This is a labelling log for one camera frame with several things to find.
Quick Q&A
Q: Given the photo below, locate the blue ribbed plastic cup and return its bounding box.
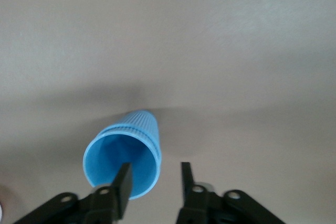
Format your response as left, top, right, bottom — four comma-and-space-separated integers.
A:
83, 129, 162, 200
101, 109, 161, 156

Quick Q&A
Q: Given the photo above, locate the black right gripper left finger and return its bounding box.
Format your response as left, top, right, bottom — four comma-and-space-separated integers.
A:
15, 162, 132, 224

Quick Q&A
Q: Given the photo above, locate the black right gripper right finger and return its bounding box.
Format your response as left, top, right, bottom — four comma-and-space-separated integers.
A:
175, 162, 287, 224

